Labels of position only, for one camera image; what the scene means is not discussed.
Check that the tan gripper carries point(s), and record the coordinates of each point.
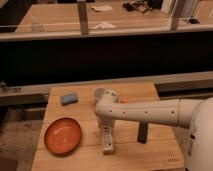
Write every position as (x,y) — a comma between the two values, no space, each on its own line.
(106,126)

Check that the white squeeze bottle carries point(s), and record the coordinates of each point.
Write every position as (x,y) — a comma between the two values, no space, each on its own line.
(107,140)

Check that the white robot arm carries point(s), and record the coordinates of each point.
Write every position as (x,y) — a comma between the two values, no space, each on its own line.
(193,114)

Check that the orange ceramic bowl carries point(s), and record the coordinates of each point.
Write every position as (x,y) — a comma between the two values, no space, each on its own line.
(62,136)

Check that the orange marker pen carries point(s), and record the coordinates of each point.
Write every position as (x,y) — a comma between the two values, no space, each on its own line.
(123,100)

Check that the black rectangular block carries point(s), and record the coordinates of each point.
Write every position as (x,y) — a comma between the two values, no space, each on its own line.
(142,132)

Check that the blue sponge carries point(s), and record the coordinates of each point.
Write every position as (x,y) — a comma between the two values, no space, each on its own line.
(68,99)

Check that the white crumpled paper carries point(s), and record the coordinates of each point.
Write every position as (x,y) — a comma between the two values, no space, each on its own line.
(104,25)

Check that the white paper sheet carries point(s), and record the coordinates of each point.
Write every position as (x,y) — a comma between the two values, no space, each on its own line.
(103,8)

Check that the small black background device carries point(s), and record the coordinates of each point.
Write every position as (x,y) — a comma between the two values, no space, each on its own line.
(194,21)

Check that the grey metal post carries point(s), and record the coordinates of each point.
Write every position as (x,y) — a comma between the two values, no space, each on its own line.
(83,19)
(175,15)

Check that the right grey metal post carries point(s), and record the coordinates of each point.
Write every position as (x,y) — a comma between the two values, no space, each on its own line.
(175,15)

